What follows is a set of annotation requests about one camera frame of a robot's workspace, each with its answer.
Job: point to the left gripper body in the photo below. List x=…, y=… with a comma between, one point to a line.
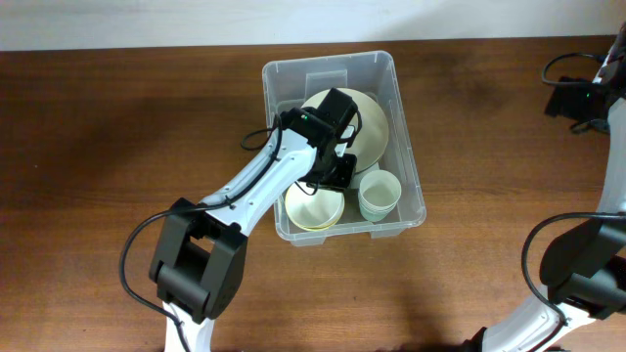
x=339, y=173

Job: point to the cream plate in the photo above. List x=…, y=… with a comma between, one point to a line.
x=370, y=143

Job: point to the white bowl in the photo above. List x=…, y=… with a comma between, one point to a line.
x=299, y=197

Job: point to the yellow bowl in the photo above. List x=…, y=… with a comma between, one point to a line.
x=312, y=222

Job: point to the cream plastic cup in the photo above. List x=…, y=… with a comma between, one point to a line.
x=380, y=189

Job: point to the grey plastic cup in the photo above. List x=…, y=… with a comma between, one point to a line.
x=376, y=209

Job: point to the green plastic cup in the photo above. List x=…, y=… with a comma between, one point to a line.
x=374, y=215

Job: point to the clear plastic storage bin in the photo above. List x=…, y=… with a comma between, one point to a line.
x=292, y=83

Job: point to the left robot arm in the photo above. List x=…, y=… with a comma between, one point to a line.
x=200, y=255

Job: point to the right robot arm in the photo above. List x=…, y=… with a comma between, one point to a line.
x=582, y=273

